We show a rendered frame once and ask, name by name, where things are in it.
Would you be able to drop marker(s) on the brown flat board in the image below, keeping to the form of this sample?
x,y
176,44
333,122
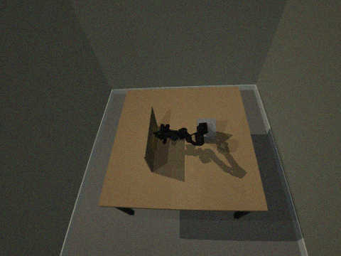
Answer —
x,y
148,151

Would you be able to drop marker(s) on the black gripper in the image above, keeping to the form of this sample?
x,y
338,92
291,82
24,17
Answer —
x,y
161,134

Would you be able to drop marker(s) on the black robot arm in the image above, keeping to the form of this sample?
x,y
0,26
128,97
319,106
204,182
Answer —
x,y
183,134

